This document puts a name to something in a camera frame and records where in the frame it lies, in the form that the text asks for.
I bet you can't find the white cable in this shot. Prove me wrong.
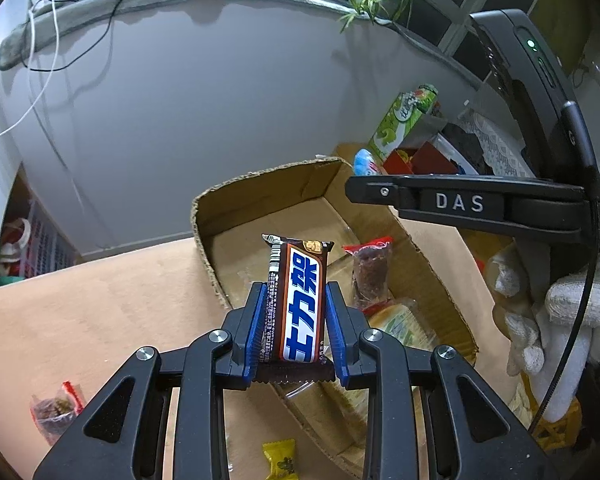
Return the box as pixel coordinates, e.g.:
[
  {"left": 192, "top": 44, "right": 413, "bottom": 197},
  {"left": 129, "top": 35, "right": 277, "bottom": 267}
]
[{"left": 0, "top": 0, "right": 63, "bottom": 150}]

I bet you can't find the clear red nut packet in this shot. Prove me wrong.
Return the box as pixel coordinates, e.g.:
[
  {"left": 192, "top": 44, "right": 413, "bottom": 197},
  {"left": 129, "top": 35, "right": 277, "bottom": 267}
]
[{"left": 29, "top": 382, "right": 85, "bottom": 446}]

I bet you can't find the right white gloved hand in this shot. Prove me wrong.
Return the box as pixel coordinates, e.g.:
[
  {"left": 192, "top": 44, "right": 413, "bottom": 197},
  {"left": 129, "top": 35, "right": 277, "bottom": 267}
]
[{"left": 484, "top": 243, "right": 600, "bottom": 422}]

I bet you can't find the white lace cloth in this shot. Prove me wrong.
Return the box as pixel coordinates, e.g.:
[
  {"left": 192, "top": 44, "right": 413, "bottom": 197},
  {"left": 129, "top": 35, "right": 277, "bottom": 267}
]
[{"left": 458, "top": 108, "right": 535, "bottom": 179}]

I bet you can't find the beige table cloth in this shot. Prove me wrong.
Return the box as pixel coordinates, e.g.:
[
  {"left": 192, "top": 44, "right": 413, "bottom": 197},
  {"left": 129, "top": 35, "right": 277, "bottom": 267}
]
[{"left": 0, "top": 221, "right": 517, "bottom": 479}]

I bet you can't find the red dried fruit packet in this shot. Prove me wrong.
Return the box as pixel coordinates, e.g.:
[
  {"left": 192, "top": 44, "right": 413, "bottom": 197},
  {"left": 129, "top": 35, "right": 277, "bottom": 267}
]
[{"left": 342, "top": 236, "right": 393, "bottom": 311}]

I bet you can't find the red cardboard box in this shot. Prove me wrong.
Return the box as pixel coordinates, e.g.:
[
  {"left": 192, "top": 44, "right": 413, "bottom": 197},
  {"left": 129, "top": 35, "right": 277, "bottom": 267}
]
[{"left": 382, "top": 142, "right": 458, "bottom": 176}]

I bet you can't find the large cracker packet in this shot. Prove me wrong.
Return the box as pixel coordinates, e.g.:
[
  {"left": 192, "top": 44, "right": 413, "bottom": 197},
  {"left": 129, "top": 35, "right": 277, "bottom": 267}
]
[{"left": 329, "top": 297, "right": 441, "bottom": 411}]

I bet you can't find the green juice carton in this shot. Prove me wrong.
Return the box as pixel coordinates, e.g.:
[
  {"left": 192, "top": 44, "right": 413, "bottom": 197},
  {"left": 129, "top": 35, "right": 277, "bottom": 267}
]
[{"left": 367, "top": 84, "right": 438, "bottom": 162}]

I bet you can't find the black cable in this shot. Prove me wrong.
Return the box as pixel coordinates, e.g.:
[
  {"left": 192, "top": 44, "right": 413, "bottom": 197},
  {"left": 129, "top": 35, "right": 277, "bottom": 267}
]
[{"left": 19, "top": 0, "right": 140, "bottom": 73}]

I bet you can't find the orange green jelly packet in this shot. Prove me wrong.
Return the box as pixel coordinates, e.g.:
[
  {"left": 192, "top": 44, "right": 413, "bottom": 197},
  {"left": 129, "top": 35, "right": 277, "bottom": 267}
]
[{"left": 352, "top": 148, "right": 382, "bottom": 177}]

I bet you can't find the brown cardboard box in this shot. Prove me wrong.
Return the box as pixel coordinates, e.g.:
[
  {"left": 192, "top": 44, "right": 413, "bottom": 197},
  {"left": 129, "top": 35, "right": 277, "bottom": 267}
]
[{"left": 190, "top": 156, "right": 480, "bottom": 479}]

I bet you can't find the white storage basket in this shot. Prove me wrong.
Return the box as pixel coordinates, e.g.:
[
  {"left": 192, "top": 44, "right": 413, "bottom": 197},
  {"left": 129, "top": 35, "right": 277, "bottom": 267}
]
[{"left": 20, "top": 200, "right": 78, "bottom": 278}]

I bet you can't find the Snickers bar blue label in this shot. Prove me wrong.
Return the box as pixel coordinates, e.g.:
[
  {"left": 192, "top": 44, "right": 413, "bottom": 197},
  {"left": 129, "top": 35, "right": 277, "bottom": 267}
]
[{"left": 254, "top": 234, "right": 335, "bottom": 384}]

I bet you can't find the yellow candy packet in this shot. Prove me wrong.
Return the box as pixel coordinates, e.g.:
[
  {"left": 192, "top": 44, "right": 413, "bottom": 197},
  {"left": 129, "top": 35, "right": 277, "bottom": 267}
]
[{"left": 262, "top": 439, "right": 299, "bottom": 480}]

